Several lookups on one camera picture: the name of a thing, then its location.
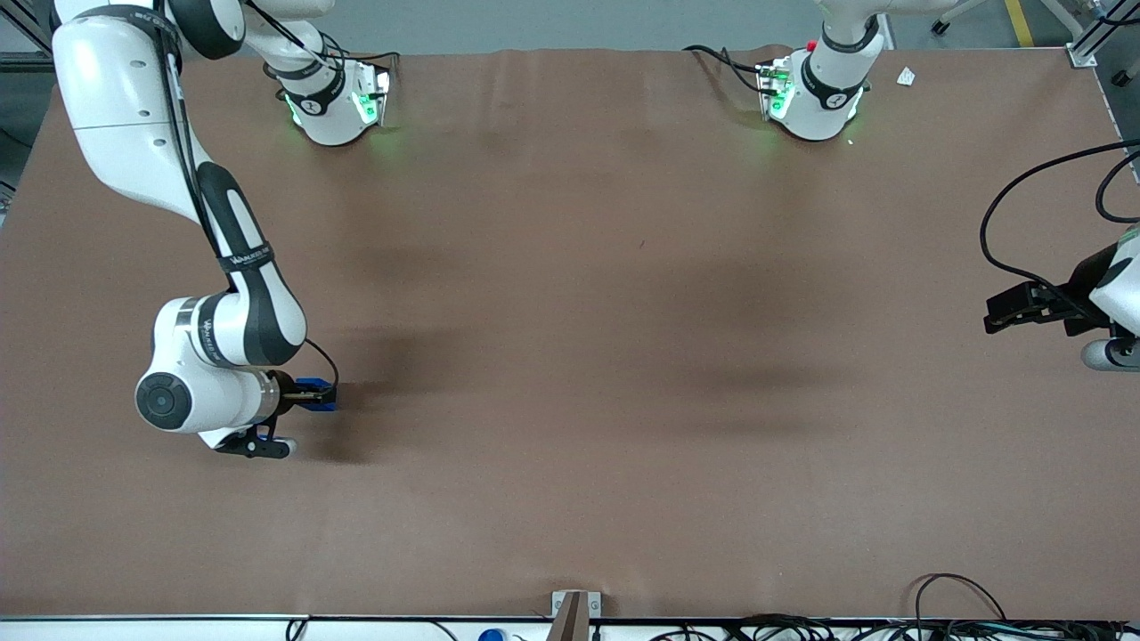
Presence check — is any grey metal bracket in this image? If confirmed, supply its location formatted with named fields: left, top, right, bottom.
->
left=551, top=590, right=602, bottom=619

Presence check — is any long black left wrist cable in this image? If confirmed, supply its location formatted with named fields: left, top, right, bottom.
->
left=979, top=139, right=1140, bottom=323

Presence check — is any brown camera post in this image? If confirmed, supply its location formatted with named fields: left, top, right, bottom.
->
left=546, top=592, right=590, bottom=641

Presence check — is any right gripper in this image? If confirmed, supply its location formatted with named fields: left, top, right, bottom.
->
left=267, top=369, right=338, bottom=420

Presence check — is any black right base cable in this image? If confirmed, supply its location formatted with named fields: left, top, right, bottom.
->
left=316, top=34, right=402, bottom=74

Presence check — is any aluminium frame post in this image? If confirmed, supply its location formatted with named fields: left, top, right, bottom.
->
left=0, top=13, right=56, bottom=74
left=1066, top=0, right=1140, bottom=69

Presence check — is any tangled black cable bundle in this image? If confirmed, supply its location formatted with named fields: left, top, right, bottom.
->
left=648, top=613, right=1140, bottom=641

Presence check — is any blue plastic part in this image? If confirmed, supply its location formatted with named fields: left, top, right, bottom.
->
left=296, top=377, right=340, bottom=413

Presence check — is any black cable loop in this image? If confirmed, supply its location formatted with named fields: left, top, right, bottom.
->
left=914, top=573, right=1008, bottom=624

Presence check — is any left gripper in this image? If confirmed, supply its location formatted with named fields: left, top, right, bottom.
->
left=983, top=227, right=1140, bottom=338

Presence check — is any chair leg with caster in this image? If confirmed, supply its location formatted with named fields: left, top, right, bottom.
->
left=929, top=0, right=991, bottom=37

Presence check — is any short black looped cable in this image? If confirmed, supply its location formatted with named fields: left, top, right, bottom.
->
left=1095, top=150, right=1140, bottom=224

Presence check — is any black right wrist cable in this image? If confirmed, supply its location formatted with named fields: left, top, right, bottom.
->
left=160, top=49, right=342, bottom=398

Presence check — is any black left base cable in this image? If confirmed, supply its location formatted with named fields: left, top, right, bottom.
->
left=682, top=45, right=769, bottom=95

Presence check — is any black base cable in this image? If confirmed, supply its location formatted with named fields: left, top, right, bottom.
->
left=682, top=45, right=769, bottom=95
left=316, top=34, right=402, bottom=74

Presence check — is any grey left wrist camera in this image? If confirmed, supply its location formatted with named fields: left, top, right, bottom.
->
left=1080, top=337, right=1140, bottom=372

